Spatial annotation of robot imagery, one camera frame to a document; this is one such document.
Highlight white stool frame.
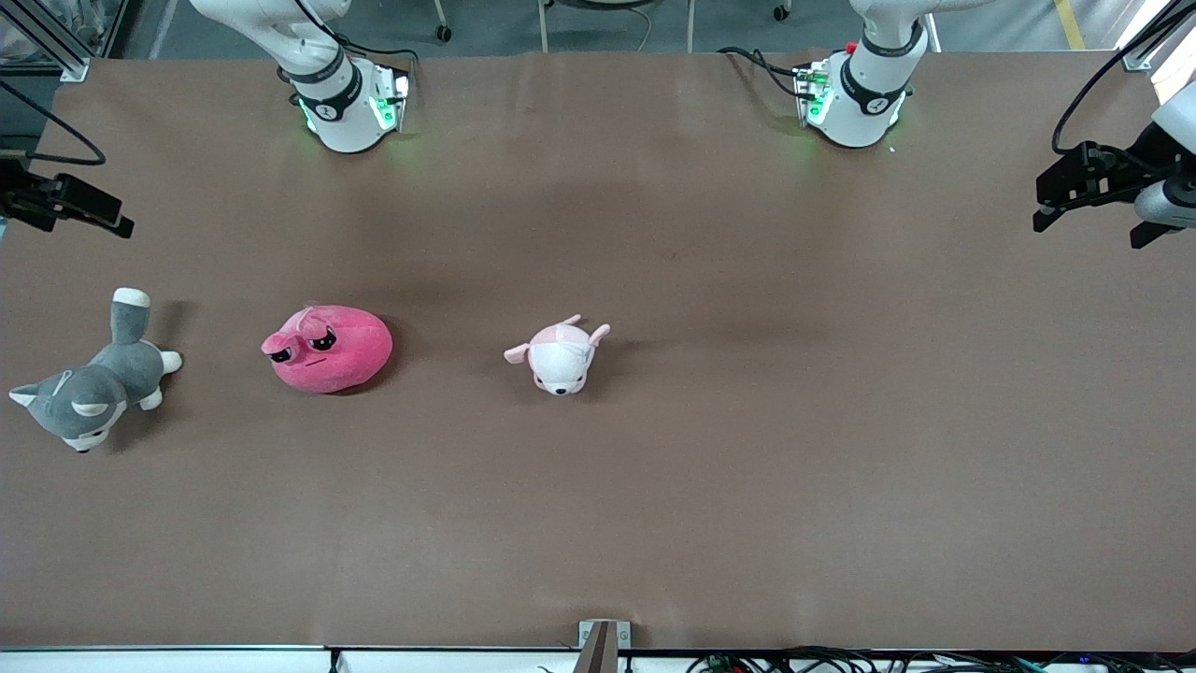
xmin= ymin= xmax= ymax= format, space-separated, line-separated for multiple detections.
xmin=538 ymin=0 xmax=697 ymax=54

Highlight white table edge rail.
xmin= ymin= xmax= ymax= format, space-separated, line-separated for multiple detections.
xmin=0 ymin=645 xmax=1196 ymax=673

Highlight tangled black cables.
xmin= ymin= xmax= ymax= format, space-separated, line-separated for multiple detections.
xmin=687 ymin=647 xmax=1196 ymax=673

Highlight pink round plush toy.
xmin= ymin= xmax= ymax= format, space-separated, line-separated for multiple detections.
xmin=261 ymin=305 xmax=393 ymax=394

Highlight grey husky plush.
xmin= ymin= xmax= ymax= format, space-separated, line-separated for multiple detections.
xmin=9 ymin=287 xmax=184 ymax=453

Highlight black left arm base cable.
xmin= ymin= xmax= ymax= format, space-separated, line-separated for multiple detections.
xmin=718 ymin=47 xmax=812 ymax=99

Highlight pink white puppy plush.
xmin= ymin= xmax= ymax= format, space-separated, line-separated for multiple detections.
xmin=504 ymin=315 xmax=611 ymax=396

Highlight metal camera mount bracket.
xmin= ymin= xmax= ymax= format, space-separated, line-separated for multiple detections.
xmin=577 ymin=620 xmax=632 ymax=673

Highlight aluminium frame profile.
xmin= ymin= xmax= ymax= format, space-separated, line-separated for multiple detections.
xmin=1119 ymin=0 xmax=1196 ymax=73
xmin=0 ymin=0 xmax=92 ymax=85

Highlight black right arm base cable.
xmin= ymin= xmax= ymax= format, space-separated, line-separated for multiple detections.
xmin=297 ymin=0 xmax=419 ymax=94

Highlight black arm base cable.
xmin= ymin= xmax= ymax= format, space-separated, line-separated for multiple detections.
xmin=297 ymin=0 xmax=419 ymax=94
xmin=718 ymin=47 xmax=812 ymax=99

